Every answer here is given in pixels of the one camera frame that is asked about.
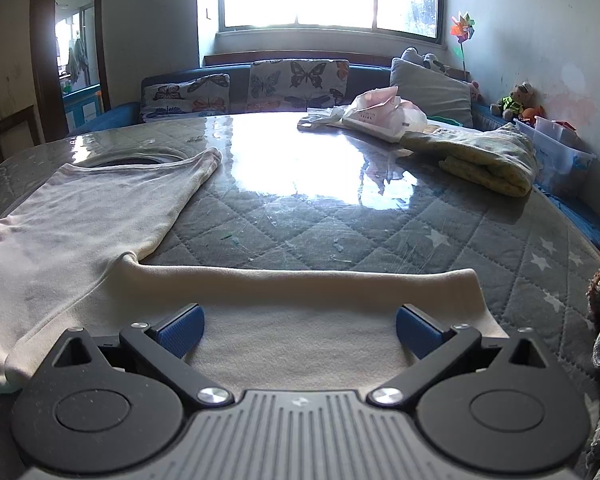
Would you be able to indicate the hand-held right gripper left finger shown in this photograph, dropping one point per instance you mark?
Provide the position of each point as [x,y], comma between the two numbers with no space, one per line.
[181,334]

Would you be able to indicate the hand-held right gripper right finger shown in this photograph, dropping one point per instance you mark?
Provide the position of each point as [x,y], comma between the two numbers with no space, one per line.
[417,334]

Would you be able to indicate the cream long-sleeved shirt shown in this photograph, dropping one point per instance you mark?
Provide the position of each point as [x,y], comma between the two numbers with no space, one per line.
[105,220]

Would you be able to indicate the plastic bag with pink clothes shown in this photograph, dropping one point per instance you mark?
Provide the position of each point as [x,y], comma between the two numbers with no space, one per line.
[380,112]

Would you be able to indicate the hanging clothes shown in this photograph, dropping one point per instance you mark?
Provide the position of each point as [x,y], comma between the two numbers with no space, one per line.
[76,60]

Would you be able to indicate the round black induction cooktop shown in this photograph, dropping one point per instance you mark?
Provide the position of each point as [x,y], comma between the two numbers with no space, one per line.
[130,161]

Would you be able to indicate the folded yellow floral cloth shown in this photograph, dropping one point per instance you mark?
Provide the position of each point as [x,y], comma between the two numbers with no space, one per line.
[480,157]

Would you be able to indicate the green bowl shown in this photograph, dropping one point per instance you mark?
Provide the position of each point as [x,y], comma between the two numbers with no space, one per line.
[445,120]

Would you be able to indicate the clear plastic storage box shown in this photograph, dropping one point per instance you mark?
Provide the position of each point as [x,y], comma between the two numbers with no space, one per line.
[560,160]

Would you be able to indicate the white crumpled cloth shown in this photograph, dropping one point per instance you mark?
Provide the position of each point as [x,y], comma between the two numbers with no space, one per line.
[320,119]

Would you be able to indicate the small butterfly print cushion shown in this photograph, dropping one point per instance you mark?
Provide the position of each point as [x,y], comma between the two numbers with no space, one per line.
[185,92]

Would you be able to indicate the grey pillow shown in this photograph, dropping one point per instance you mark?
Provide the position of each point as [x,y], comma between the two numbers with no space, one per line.
[432,92]

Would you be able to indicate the white plastic container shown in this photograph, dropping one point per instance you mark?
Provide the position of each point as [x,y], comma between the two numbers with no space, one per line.
[550,130]

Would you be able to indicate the orange plush toy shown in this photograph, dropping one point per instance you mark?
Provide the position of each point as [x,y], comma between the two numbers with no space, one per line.
[532,114]

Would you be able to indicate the pink plush toy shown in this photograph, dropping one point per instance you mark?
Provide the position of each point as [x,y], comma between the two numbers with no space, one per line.
[476,91]

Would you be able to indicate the blue sofa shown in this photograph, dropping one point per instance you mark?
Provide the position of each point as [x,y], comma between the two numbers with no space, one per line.
[237,87]

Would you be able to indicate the teddy bear in green vest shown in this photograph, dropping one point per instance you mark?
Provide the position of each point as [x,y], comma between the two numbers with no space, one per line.
[516,101]

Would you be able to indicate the black and white plush toy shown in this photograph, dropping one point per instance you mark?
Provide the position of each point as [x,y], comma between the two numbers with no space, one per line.
[436,64]

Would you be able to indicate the large butterfly print cushion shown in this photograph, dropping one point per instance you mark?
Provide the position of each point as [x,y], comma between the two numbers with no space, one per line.
[300,82]

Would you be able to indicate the grey plush toy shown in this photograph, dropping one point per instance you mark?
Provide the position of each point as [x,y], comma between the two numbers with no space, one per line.
[410,55]

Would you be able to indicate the colourful pinwheel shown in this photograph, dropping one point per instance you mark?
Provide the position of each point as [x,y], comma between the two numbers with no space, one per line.
[462,27]

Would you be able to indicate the brown wooden door frame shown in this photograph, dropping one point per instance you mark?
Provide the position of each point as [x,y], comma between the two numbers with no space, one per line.
[41,60]

